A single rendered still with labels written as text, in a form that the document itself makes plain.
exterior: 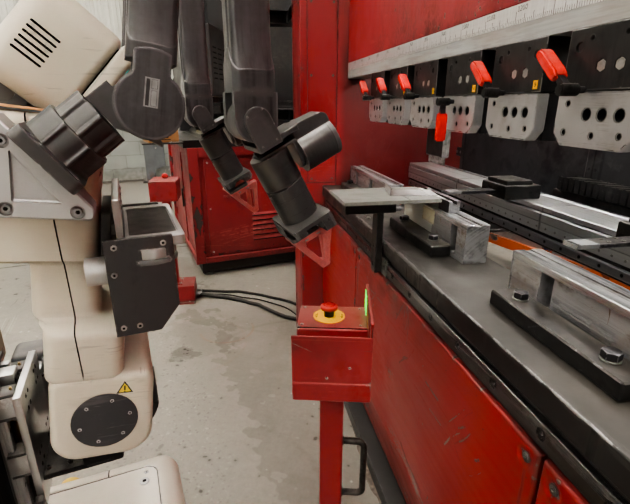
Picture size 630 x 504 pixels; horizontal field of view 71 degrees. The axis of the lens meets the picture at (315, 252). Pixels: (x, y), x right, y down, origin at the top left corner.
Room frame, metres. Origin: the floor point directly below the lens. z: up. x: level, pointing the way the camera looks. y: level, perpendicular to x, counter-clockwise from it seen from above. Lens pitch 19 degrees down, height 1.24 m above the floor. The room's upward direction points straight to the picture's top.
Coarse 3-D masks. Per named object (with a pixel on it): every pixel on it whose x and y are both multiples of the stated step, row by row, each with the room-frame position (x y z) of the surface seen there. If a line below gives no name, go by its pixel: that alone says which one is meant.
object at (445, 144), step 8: (432, 136) 1.24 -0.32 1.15; (448, 136) 1.18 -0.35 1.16; (432, 144) 1.23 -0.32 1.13; (440, 144) 1.19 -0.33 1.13; (448, 144) 1.18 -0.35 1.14; (432, 152) 1.23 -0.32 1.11; (440, 152) 1.18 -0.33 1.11; (448, 152) 1.18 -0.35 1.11; (432, 160) 1.25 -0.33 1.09; (440, 160) 1.20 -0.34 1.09
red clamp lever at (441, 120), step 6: (438, 102) 1.05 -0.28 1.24; (444, 102) 1.05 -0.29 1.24; (450, 102) 1.05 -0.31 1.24; (444, 108) 1.05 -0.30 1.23; (438, 114) 1.05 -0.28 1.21; (444, 114) 1.05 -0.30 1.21; (438, 120) 1.05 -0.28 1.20; (444, 120) 1.05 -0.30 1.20; (438, 126) 1.05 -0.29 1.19; (444, 126) 1.05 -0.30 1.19; (438, 132) 1.05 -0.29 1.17; (444, 132) 1.05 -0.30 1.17; (438, 138) 1.05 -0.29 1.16; (444, 138) 1.05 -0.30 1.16
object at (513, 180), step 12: (492, 180) 1.27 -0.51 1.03; (504, 180) 1.22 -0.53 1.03; (516, 180) 1.21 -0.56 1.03; (528, 180) 1.21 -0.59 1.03; (444, 192) 1.21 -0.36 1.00; (456, 192) 1.21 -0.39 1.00; (468, 192) 1.21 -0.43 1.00; (480, 192) 1.22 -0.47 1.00; (492, 192) 1.23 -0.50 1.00; (504, 192) 1.19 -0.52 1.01; (516, 192) 1.19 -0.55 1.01; (528, 192) 1.20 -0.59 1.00
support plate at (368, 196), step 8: (336, 192) 1.22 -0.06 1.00; (344, 192) 1.22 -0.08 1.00; (352, 192) 1.22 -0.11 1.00; (360, 192) 1.22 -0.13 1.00; (368, 192) 1.22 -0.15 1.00; (376, 192) 1.22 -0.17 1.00; (384, 192) 1.22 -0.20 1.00; (344, 200) 1.11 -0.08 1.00; (352, 200) 1.11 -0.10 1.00; (360, 200) 1.11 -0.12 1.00; (368, 200) 1.11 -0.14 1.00; (376, 200) 1.11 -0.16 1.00; (384, 200) 1.11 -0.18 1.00; (392, 200) 1.11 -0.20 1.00; (400, 200) 1.11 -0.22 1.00; (408, 200) 1.12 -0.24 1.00; (416, 200) 1.12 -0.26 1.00; (424, 200) 1.12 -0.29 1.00; (432, 200) 1.13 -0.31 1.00; (440, 200) 1.13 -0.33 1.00
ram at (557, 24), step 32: (352, 0) 2.01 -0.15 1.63; (384, 0) 1.60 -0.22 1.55; (416, 0) 1.34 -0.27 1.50; (448, 0) 1.14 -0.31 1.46; (480, 0) 1.00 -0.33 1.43; (512, 0) 0.89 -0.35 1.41; (608, 0) 0.67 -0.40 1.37; (352, 32) 1.99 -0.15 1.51; (384, 32) 1.59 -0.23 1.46; (416, 32) 1.32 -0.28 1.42; (512, 32) 0.88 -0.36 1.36; (544, 32) 0.79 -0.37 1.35; (384, 64) 1.57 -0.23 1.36
